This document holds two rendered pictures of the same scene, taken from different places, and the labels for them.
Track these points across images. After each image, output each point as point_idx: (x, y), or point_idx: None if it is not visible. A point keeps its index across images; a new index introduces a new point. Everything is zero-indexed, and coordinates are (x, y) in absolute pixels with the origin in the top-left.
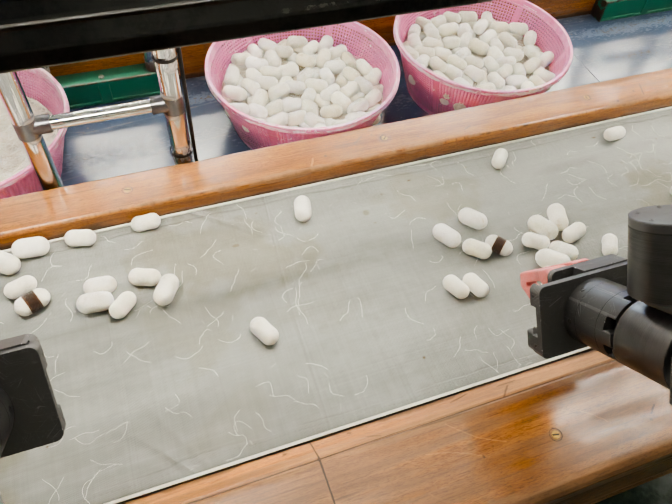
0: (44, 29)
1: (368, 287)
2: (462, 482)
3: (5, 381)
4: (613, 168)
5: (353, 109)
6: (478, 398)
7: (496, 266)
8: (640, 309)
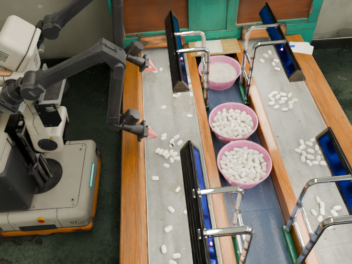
0: (168, 50)
1: (168, 123)
2: None
3: (143, 64)
4: None
5: (220, 131)
6: None
7: (167, 144)
8: None
